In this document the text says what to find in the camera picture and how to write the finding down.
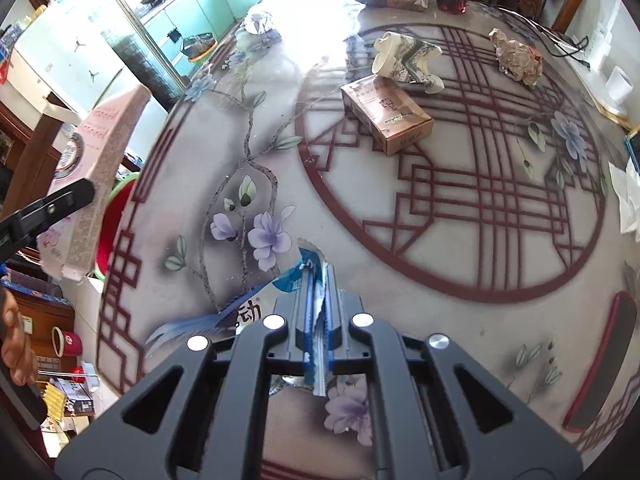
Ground dark wooden chair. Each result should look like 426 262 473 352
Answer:
9 105 83 213

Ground phone with red case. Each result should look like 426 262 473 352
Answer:
563 291 640 432

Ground brown cardboard box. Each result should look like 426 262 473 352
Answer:
341 74 434 156

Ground power cables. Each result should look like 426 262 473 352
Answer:
492 6 592 70

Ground white tissue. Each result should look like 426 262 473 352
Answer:
607 159 640 234
243 11 274 36

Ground blue and white wrapper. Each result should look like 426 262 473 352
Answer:
145 246 332 397

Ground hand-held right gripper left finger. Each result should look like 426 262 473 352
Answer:
55 260 318 480

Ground pink cardboard box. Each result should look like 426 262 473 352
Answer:
37 84 152 283

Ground white refrigerator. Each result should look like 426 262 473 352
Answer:
11 0 127 113

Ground paper ball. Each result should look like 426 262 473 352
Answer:
488 28 544 87

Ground floral printed tablecloth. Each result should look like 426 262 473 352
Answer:
95 0 640 480

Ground person's left hand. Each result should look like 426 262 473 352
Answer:
0 289 40 387

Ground red basin with green rim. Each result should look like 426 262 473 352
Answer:
96 172 142 282

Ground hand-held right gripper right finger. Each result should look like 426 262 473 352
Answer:
322 290 585 480

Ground crushed paper cup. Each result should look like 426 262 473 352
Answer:
371 31 445 95

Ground red mug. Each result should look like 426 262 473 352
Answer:
50 326 84 360

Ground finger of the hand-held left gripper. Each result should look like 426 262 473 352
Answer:
0 179 97 263

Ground white cup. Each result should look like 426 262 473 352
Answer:
604 66 636 107

